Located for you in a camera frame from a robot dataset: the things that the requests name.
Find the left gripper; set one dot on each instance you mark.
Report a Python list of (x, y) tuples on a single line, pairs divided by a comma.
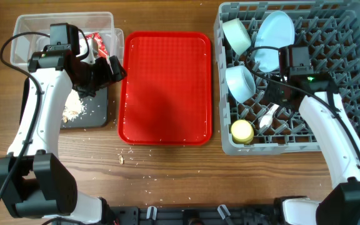
[(106, 77)]

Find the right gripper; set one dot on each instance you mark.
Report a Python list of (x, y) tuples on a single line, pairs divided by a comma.
[(269, 94)]

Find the white plastic spoon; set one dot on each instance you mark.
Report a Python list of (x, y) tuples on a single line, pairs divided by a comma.
[(267, 118)]

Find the white napkin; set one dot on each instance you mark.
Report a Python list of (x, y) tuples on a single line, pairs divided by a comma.
[(91, 57)]

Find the red snack wrapper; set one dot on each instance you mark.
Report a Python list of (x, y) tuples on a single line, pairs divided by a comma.
[(98, 46)]

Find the food scraps and rice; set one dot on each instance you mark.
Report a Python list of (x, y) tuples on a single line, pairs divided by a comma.
[(73, 108)]

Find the light blue bowl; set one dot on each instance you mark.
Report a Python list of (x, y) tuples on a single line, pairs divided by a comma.
[(240, 82)]

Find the yellow plastic cup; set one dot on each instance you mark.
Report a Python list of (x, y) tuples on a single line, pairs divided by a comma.
[(242, 132)]

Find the light blue plate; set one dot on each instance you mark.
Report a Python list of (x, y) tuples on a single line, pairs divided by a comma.
[(277, 31)]

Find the pale green bowl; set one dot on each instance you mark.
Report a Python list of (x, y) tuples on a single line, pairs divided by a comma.
[(237, 36)]

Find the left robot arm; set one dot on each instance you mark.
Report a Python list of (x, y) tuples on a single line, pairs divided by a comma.
[(33, 182)]

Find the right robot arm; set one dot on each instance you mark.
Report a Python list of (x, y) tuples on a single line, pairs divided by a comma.
[(316, 97)]

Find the grey dishwasher rack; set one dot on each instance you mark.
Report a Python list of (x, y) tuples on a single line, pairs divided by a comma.
[(330, 30)]

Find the black plastic tray bin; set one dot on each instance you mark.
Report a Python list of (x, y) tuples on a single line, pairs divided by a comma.
[(95, 112)]

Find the clear plastic bin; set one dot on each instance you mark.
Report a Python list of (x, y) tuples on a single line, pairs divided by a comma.
[(89, 22)]

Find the red serving tray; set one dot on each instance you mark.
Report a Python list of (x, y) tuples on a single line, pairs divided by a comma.
[(166, 97)]

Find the food crumb on table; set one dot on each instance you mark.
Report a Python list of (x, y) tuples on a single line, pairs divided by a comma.
[(121, 160)]

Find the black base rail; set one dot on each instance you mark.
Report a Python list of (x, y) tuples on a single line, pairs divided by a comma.
[(248, 215)]

